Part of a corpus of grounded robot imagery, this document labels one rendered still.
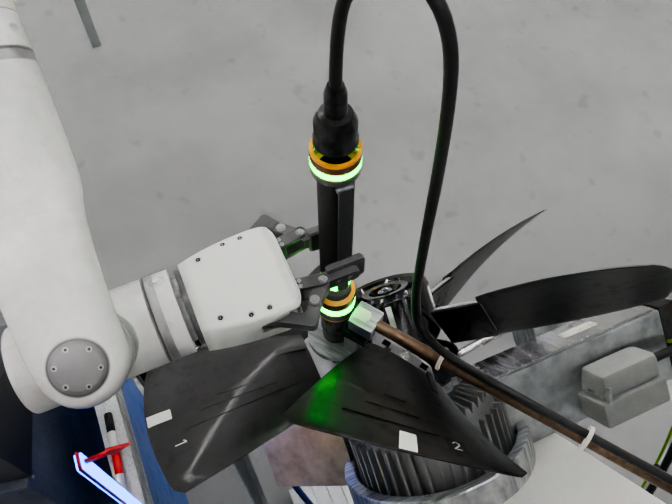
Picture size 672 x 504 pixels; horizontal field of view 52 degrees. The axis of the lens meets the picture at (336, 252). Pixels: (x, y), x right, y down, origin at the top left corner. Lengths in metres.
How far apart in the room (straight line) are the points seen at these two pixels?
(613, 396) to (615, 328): 0.11
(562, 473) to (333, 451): 0.32
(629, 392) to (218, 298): 0.62
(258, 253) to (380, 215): 1.84
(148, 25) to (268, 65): 0.59
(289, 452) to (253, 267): 0.50
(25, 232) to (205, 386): 0.42
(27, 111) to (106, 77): 2.44
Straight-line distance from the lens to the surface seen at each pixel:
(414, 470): 0.92
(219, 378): 0.93
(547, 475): 0.98
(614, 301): 0.94
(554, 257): 2.50
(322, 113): 0.52
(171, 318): 0.63
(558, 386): 1.05
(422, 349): 0.76
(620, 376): 1.02
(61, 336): 0.56
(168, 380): 0.97
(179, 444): 0.90
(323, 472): 1.09
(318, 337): 0.85
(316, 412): 0.65
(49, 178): 0.63
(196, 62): 3.05
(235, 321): 0.63
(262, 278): 0.64
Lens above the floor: 2.05
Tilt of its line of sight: 59 degrees down
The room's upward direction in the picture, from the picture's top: straight up
